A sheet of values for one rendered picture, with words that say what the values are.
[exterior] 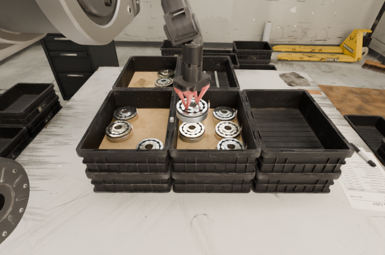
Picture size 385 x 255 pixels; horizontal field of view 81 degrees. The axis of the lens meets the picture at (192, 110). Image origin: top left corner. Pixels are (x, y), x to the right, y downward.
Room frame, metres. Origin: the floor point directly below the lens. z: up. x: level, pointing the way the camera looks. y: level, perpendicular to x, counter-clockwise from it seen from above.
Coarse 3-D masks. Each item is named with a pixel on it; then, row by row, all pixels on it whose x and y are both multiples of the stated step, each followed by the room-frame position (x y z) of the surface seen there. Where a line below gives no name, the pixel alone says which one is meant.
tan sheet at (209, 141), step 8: (208, 112) 0.85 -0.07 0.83; (208, 120) 0.79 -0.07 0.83; (208, 128) 0.74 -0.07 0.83; (208, 136) 0.69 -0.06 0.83; (240, 136) 0.69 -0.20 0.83; (184, 144) 0.64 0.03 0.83; (192, 144) 0.64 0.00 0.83; (200, 144) 0.64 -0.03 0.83; (208, 144) 0.64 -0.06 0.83; (216, 144) 0.64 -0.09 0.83
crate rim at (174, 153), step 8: (176, 96) 0.84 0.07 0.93; (240, 96) 0.84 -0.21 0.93; (176, 104) 0.77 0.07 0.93; (248, 112) 0.72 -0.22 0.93; (248, 120) 0.67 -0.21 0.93; (256, 136) 0.58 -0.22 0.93; (256, 144) 0.54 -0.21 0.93; (176, 152) 0.50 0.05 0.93; (184, 152) 0.50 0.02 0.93; (192, 152) 0.50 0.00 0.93; (200, 152) 0.50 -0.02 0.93; (208, 152) 0.50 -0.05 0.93; (216, 152) 0.50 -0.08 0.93; (224, 152) 0.50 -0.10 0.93; (232, 152) 0.50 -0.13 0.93; (240, 152) 0.50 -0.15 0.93; (248, 152) 0.50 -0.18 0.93; (256, 152) 0.50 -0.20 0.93
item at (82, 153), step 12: (108, 96) 0.84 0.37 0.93; (96, 120) 0.67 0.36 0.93; (168, 120) 0.67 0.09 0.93; (168, 132) 0.60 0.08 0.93; (168, 144) 0.54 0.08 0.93; (84, 156) 0.50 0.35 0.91; (96, 156) 0.50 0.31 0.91; (108, 156) 0.50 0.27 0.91; (120, 156) 0.50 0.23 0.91; (132, 156) 0.50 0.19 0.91; (144, 156) 0.50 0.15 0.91; (156, 156) 0.50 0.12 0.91
